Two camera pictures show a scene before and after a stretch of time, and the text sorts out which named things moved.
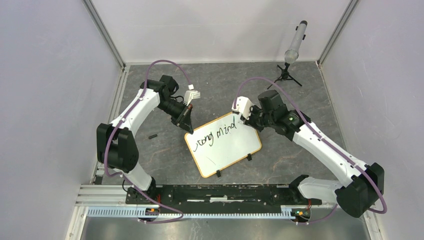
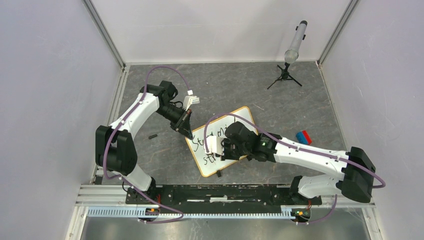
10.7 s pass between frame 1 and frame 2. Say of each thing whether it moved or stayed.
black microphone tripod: stayed
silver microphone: stayed
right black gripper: moved
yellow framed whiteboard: stayed
